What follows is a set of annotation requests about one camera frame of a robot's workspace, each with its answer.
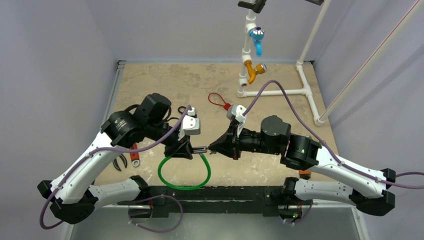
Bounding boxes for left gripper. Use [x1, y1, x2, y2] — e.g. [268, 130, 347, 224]
[146, 119, 195, 158]

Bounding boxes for green cable lock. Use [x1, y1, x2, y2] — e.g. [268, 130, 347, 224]
[157, 146, 212, 191]

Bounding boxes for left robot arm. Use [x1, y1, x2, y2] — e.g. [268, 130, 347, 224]
[37, 93, 200, 225]

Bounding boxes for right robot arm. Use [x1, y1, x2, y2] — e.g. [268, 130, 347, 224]
[208, 115, 396, 217]

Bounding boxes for red adjustable wrench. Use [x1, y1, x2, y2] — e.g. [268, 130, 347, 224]
[130, 143, 140, 168]

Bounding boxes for black padlock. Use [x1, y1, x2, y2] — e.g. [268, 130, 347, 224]
[177, 105, 187, 115]

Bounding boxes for black pliers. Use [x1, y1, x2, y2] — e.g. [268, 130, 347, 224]
[112, 154, 128, 172]

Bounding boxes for orange black brush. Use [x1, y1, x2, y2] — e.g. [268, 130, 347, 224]
[299, 170, 312, 175]

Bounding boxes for orange faucet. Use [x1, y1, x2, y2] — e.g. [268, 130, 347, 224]
[244, 60, 267, 85]

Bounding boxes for green pipe fitting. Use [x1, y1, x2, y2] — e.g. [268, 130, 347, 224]
[307, 136, 323, 146]

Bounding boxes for blue faucet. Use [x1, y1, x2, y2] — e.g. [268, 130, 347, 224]
[248, 26, 265, 57]

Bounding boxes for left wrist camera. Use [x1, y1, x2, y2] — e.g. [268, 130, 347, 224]
[178, 107, 201, 141]

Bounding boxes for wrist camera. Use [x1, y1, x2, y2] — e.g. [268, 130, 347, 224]
[178, 107, 201, 141]
[226, 104, 247, 137]

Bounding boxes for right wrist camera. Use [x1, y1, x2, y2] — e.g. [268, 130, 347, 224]
[226, 104, 247, 137]

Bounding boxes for red cable lock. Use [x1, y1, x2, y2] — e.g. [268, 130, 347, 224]
[207, 92, 232, 111]

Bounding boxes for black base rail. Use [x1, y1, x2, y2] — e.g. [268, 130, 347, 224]
[119, 177, 311, 219]

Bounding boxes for white PVC pipe frame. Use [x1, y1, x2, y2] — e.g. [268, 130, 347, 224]
[237, 0, 424, 127]

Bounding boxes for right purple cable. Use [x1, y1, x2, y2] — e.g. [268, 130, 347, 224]
[242, 79, 424, 190]

